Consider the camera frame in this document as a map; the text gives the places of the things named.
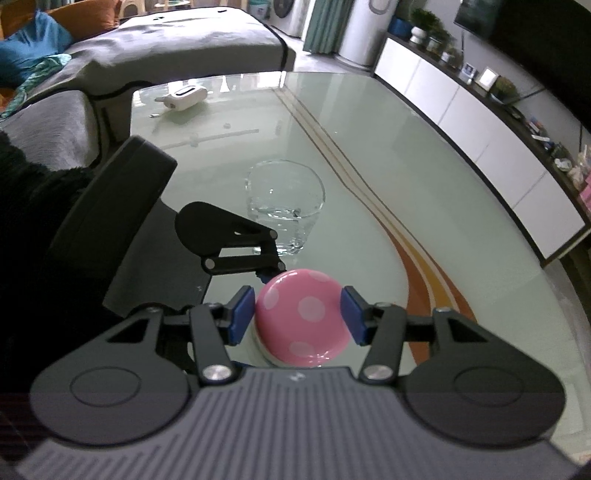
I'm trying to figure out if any white washing machine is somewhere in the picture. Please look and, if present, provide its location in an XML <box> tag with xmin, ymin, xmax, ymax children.
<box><xmin>270</xmin><ymin>0</ymin><xmax>315</xmax><ymax>38</ymax></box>

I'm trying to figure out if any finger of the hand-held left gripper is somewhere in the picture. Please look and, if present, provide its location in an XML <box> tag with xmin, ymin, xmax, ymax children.
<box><xmin>202</xmin><ymin>210</ymin><xmax>288</xmax><ymax>284</ymax></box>

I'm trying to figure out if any grey sofa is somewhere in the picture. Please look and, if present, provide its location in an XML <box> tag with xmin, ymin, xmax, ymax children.
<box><xmin>0</xmin><ymin>6</ymin><xmax>297</xmax><ymax>172</ymax></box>

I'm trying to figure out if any green curtain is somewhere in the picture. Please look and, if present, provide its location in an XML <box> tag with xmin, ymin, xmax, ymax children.
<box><xmin>302</xmin><ymin>0</ymin><xmax>348</xmax><ymax>57</ymax></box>

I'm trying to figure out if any white handheld device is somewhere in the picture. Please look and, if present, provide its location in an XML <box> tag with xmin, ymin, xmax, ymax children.
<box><xmin>154</xmin><ymin>84</ymin><xmax>208</xmax><ymax>113</ymax></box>

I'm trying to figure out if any orange cushion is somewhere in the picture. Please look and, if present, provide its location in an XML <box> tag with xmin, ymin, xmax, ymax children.
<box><xmin>0</xmin><ymin>0</ymin><xmax>123</xmax><ymax>41</ymax></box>

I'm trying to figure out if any white tv cabinet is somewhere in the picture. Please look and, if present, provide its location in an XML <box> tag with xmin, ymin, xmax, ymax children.
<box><xmin>371</xmin><ymin>33</ymin><xmax>591</xmax><ymax>269</ymax></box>

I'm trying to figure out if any clear glass cup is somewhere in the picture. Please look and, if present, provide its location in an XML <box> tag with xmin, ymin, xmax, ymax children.
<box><xmin>245</xmin><ymin>160</ymin><xmax>326</xmax><ymax>257</ymax></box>

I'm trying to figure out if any round bushy potted plant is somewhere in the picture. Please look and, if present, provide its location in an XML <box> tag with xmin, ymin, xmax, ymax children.
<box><xmin>491</xmin><ymin>76</ymin><xmax>519</xmax><ymax>103</ymax></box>

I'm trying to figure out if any white photo frame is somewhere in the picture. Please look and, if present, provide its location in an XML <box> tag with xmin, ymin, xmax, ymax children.
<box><xmin>475</xmin><ymin>66</ymin><xmax>500</xmax><ymax>92</ymax></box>

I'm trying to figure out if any white tower air conditioner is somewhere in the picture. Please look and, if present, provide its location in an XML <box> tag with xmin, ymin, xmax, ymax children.
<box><xmin>334</xmin><ymin>0</ymin><xmax>394</xmax><ymax>71</ymax></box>

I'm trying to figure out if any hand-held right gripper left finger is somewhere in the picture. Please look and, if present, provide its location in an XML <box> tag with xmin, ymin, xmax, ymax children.
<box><xmin>92</xmin><ymin>285</ymin><xmax>256</xmax><ymax>387</ymax></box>

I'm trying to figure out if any potted plant white pot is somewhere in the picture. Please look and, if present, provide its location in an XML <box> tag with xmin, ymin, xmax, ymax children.
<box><xmin>409</xmin><ymin>8</ymin><xmax>442</xmax><ymax>45</ymax></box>

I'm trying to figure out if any teal patterned cloth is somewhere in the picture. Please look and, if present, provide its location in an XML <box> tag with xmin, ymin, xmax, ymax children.
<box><xmin>0</xmin><ymin>52</ymin><xmax>73</xmax><ymax>121</ymax></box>

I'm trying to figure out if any pink polka dot bottle cap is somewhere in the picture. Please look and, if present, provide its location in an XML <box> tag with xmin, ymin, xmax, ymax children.
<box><xmin>255</xmin><ymin>268</ymin><xmax>349</xmax><ymax>368</ymax></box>

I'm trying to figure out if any blue cushion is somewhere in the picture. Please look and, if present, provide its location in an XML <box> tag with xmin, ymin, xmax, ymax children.
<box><xmin>0</xmin><ymin>11</ymin><xmax>73</xmax><ymax>88</ymax></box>

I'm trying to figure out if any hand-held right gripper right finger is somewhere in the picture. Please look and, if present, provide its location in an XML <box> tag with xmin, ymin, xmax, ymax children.
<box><xmin>342</xmin><ymin>286</ymin><xmax>509</xmax><ymax>385</ymax></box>

